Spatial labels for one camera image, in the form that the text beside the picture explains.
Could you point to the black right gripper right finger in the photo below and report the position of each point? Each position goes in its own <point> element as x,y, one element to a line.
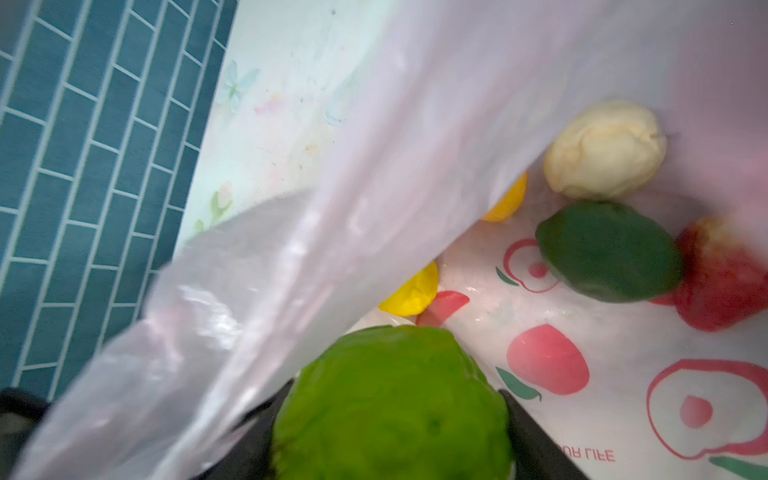
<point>537,457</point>

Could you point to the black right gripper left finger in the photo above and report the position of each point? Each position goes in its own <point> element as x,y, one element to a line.
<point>249,458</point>

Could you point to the green apple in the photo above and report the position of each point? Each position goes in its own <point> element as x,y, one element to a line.
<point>389,402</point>

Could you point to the yellow lemon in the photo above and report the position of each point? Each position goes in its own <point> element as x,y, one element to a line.
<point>416,295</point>

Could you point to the green lime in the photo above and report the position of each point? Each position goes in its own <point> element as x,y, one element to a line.
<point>610,252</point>

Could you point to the orange fruit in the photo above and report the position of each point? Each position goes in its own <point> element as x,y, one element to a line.
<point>509,203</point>

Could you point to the pink plastic bag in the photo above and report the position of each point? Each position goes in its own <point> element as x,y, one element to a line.
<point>458,101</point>

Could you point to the beige potato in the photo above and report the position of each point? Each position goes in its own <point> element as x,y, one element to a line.
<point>610,150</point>

